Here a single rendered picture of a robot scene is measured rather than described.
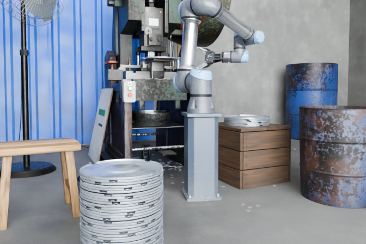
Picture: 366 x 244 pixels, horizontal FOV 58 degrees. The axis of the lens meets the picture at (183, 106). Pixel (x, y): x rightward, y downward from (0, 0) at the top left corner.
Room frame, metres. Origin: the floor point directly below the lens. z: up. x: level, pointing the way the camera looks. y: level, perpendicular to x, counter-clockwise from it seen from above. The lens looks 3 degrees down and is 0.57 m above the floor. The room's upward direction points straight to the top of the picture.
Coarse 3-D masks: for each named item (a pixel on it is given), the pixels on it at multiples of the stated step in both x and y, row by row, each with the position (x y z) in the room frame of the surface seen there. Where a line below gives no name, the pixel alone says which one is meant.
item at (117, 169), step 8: (112, 160) 1.29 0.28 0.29; (120, 160) 1.30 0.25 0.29; (128, 160) 1.31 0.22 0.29; (136, 160) 1.30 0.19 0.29; (144, 160) 1.29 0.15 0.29; (80, 168) 1.14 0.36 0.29; (88, 168) 1.17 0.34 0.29; (96, 168) 1.17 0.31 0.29; (104, 168) 1.16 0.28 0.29; (112, 168) 1.14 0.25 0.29; (120, 168) 1.14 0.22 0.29; (128, 168) 1.14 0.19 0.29; (136, 168) 1.14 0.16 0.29; (144, 168) 1.17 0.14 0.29; (152, 168) 1.17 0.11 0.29; (160, 168) 1.17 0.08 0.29; (88, 176) 1.05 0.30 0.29; (104, 176) 1.06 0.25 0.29; (112, 176) 1.06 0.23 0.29; (120, 176) 1.06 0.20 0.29; (128, 176) 1.06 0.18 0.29; (136, 176) 1.04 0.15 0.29; (144, 176) 1.05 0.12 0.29
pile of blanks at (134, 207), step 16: (80, 176) 1.11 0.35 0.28; (160, 176) 1.12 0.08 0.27; (80, 192) 1.10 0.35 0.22; (96, 192) 1.06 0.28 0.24; (112, 192) 1.02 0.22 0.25; (128, 192) 1.03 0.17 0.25; (144, 192) 1.05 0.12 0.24; (160, 192) 1.12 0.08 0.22; (80, 208) 1.11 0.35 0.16; (96, 208) 1.03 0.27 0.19; (112, 208) 1.02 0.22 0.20; (128, 208) 1.02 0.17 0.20; (144, 208) 1.05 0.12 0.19; (160, 208) 1.12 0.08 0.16; (80, 224) 1.11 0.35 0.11; (96, 224) 1.03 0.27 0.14; (112, 224) 1.02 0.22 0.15; (128, 224) 1.02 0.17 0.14; (144, 224) 1.05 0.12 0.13; (160, 224) 1.12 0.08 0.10; (80, 240) 1.11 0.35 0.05; (96, 240) 1.03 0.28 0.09; (112, 240) 1.02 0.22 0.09; (128, 240) 1.03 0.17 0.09; (144, 240) 1.05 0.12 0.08; (160, 240) 1.12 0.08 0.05
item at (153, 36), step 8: (152, 8) 2.42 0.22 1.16; (160, 8) 2.44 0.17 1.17; (152, 16) 2.42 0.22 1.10; (160, 16) 2.44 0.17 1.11; (152, 24) 2.42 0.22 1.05; (160, 24) 2.44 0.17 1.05; (144, 32) 2.39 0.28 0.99; (152, 32) 2.42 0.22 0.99; (160, 32) 2.44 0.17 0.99; (144, 40) 2.40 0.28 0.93; (152, 40) 2.39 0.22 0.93; (160, 40) 2.40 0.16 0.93
